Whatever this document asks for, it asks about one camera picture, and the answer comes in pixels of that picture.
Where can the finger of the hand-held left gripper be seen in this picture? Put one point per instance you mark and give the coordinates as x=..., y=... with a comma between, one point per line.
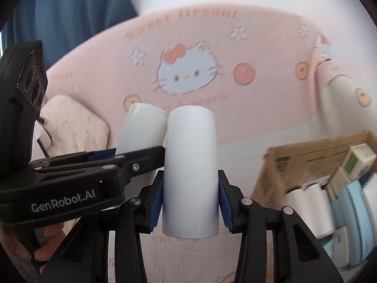
x=100, y=154
x=141, y=162

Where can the green and white box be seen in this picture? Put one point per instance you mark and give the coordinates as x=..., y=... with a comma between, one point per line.
x=359, y=159

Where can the cardboard box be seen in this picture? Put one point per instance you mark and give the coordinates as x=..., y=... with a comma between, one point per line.
x=274, y=165

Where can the light blue pack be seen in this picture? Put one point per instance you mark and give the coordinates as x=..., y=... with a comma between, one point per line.
x=338, y=212

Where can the pink printed bed sheet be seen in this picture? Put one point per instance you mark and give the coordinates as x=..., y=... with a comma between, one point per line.
x=265, y=50

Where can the pile of white rolls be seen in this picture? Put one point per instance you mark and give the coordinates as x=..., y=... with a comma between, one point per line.
x=309, y=209

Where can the light blue case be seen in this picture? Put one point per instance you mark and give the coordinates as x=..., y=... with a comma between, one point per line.
x=356, y=212

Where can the pink pillow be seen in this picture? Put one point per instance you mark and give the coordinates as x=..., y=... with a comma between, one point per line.
x=76, y=123

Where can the small white box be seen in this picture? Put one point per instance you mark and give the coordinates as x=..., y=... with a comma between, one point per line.
x=338, y=179

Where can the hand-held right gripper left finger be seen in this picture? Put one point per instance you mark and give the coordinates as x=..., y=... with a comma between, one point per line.
x=156, y=200

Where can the white labelled packet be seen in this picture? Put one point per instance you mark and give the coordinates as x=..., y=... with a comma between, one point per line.
x=318, y=180

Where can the white paper roll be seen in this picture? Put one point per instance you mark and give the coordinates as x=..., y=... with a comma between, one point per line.
x=190, y=168
x=141, y=126

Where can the blue curtain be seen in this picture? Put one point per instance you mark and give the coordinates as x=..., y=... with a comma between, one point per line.
x=73, y=6

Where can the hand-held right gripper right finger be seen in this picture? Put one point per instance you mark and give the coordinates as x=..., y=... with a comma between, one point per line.
x=226, y=203

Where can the white spiral notebook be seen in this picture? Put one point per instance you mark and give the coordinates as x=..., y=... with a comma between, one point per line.
x=371, y=206

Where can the person's left hand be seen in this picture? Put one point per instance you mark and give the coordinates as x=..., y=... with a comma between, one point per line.
x=48, y=238

